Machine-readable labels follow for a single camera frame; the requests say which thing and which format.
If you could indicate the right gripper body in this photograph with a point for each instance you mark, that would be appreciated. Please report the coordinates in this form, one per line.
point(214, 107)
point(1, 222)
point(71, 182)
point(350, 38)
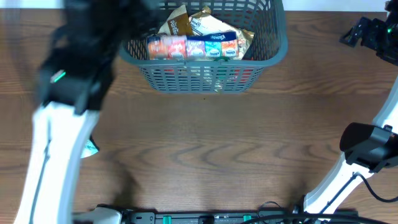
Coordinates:
point(381, 38)

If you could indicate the grey plastic basket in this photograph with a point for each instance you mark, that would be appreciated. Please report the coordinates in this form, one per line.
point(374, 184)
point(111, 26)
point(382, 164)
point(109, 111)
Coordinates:
point(265, 18)

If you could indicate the orange spaghetti packet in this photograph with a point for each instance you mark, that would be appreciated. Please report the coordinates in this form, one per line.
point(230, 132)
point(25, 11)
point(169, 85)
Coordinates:
point(238, 75)

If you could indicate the multicolour tissue pack row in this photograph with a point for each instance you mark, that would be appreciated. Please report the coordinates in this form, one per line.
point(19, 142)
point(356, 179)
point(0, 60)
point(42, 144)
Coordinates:
point(222, 45)

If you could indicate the gold rice bag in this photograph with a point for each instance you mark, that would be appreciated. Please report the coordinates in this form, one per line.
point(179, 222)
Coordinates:
point(203, 23)

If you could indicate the brown mushroom snack bag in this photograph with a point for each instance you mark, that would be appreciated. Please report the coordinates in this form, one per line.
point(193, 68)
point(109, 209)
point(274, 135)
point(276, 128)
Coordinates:
point(177, 23)

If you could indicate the teal small sachet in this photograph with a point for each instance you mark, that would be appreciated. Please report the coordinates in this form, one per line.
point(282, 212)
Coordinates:
point(90, 148)

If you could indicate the green lid spice jar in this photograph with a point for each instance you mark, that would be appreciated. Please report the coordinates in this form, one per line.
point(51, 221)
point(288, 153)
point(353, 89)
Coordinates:
point(222, 72)

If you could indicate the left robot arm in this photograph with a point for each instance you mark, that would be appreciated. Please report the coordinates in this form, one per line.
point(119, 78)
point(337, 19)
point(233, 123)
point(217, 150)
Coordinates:
point(72, 84)

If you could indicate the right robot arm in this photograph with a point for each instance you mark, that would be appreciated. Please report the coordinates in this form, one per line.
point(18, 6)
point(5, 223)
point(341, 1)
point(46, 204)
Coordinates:
point(365, 149)

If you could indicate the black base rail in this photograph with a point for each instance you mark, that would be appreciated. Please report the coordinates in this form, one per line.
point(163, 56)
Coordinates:
point(112, 215)

